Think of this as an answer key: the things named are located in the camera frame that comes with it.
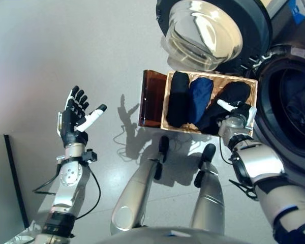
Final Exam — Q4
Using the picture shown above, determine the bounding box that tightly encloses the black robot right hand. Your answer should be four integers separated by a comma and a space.
217, 99, 258, 130

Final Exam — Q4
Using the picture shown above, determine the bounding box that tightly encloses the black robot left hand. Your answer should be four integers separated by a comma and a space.
57, 85, 108, 148

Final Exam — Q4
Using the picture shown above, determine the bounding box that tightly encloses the black garment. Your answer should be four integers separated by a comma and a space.
166, 71, 190, 128
199, 81, 251, 134

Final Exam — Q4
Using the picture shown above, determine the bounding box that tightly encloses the blue garment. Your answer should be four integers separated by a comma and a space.
188, 77, 215, 126

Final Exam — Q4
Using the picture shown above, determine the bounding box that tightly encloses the dark grey washing machine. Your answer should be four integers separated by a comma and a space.
243, 0, 305, 178

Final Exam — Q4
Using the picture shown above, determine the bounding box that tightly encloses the rectangular wicker laundry basket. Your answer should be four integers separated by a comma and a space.
160, 70, 259, 135

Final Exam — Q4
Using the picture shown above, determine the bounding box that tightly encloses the brown glossy basket stand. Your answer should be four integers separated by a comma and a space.
138, 69, 167, 128

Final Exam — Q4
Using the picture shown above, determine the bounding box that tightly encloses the grey board with black edge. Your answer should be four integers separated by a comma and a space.
0, 134, 30, 230

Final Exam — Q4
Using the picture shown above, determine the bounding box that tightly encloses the round glass washer door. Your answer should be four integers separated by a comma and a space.
155, 0, 273, 72

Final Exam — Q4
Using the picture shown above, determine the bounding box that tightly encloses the silver robot right leg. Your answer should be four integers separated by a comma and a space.
189, 143, 226, 234

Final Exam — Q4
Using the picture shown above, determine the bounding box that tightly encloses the silver robot leg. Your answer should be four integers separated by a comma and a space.
110, 136, 170, 236
189, 143, 226, 234

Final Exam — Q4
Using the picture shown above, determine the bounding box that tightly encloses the silver robot left leg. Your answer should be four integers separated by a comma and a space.
110, 136, 170, 236

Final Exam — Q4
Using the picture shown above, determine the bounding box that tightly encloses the blue white QR sticker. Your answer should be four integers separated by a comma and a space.
287, 0, 305, 25

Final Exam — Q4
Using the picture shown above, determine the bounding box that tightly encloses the grey robot torso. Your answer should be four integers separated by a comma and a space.
99, 225, 255, 244

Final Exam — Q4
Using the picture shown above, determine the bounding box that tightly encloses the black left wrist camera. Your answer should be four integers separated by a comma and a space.
82, 149, 98, 164

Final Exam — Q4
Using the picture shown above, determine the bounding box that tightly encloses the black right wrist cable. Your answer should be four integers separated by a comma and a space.
218, 136, 235, 164

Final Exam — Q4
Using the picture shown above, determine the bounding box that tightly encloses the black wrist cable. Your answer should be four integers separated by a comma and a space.
32, 162, 102, 220
218, 136, 235, 164

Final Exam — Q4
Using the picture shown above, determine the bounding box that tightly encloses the thin white floor cable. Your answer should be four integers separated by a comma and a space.
113, 126, 143, 161

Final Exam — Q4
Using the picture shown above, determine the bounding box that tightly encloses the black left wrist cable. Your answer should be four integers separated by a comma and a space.
32, 162, 102, 220

